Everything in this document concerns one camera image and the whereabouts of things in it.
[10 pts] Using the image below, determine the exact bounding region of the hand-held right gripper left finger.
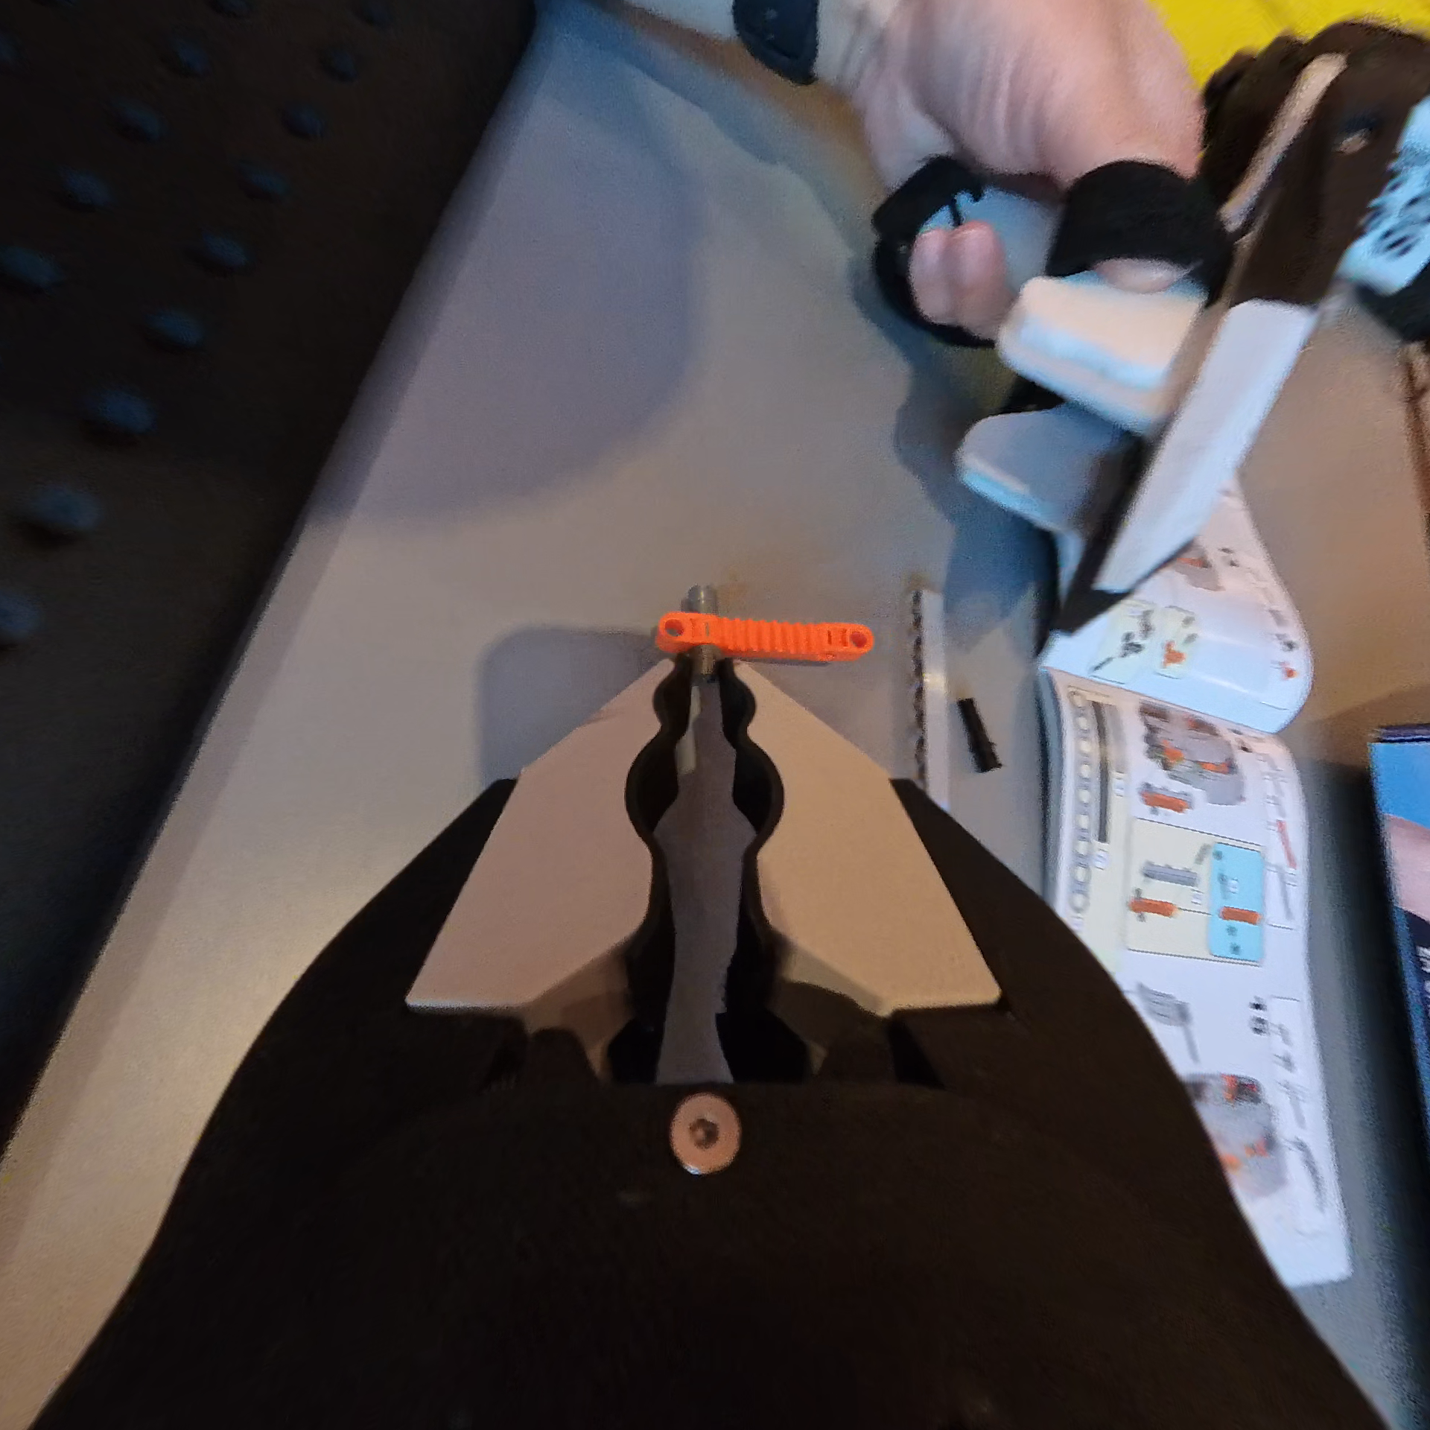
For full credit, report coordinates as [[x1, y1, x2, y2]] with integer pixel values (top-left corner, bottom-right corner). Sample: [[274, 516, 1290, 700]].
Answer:
[[403, 653, 686, 1076]]

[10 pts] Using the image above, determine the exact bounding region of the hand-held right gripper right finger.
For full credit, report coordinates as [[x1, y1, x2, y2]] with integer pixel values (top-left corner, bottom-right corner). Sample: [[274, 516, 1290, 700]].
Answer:
[[727, 653, 1003, 1067]]

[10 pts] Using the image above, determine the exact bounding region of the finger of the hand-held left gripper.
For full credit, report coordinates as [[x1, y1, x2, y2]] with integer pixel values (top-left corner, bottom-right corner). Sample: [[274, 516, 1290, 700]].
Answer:
[[1028, 306, 1322, 653], [958, 408, 1127, 535]]

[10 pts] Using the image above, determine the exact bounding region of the light grey toy beam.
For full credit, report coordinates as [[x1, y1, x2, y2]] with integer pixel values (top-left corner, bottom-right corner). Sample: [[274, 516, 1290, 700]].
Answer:
[[914, 582, 948, 802]]

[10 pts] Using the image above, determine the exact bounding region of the grey toy axle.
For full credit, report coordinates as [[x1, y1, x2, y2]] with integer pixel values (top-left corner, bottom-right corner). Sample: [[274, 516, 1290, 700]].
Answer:
[[672, 582, 727, 780]]

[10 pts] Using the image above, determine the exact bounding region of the orange toothed toy beam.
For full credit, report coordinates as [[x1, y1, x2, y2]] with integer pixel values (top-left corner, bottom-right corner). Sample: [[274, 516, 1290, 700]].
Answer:
[[657, 611, 871, 669]]

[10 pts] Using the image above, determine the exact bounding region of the person's left hand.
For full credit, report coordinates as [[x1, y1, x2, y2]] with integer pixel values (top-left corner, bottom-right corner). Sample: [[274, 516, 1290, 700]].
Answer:
[[864, 0, 1213, 339]]

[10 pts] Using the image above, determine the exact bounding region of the yellow plastic bin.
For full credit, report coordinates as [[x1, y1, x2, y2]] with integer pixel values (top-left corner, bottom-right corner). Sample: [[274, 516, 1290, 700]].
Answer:
[[1150, 0, 1430, 70]]

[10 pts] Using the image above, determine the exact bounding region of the open instruction booklet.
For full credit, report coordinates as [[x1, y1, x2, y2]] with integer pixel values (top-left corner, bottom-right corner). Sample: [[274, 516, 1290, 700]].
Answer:
[[1028, 489, 1352, 1283]]

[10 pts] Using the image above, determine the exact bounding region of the blue toy kit box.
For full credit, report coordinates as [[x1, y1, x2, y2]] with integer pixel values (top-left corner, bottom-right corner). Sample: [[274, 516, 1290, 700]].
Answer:
[[1366, 723, 1430, 1104]]

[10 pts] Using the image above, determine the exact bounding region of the dark wristwatch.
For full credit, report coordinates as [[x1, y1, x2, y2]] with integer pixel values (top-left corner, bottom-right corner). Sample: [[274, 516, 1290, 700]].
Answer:
[[730, 0, 825, 87]]

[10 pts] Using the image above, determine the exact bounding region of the black perforated chair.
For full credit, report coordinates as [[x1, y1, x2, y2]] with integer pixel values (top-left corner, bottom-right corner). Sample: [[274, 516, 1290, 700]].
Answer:
[[0, 0, 539, 1128]]

